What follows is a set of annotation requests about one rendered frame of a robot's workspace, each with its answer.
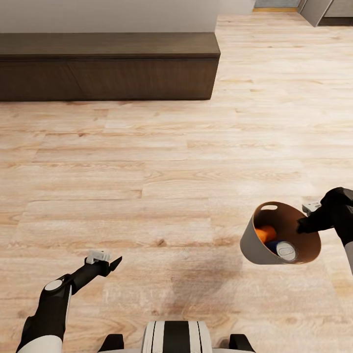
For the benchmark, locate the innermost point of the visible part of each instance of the can of soda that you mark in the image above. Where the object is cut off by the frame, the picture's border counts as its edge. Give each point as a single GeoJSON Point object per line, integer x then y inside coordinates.
{"type": "Point", "coordinates": [266, 234]}
{"type": "Point", "coordinates": [283, 249]}

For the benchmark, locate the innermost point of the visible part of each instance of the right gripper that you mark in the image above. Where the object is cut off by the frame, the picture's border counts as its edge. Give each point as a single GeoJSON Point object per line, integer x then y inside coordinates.
{"type": "Point", "coordinates": [313, 223]}

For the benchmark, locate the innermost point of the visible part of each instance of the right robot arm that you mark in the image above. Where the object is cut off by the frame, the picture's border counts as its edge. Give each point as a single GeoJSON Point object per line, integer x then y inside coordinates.
{"type": "Point", "coordinates": [335, 210]}

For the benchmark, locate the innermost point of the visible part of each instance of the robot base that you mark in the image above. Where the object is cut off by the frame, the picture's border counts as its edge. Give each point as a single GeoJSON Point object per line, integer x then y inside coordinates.
{"type": "Point", "coordinates": [238, 344]}

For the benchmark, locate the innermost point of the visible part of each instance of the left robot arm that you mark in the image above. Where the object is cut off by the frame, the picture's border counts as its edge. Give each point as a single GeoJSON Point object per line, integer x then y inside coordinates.
{"type": "Point", "coordinates": [44, 332]}

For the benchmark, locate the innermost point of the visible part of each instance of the trash can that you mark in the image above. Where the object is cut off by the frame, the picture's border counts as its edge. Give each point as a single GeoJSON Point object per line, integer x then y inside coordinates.
{"type": "Point", "coordinates": [285, 221]}

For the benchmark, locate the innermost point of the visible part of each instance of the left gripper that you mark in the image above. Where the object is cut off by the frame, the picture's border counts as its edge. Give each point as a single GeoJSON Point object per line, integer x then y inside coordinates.
{"type": "Point", "coordinates": [101, 268]}

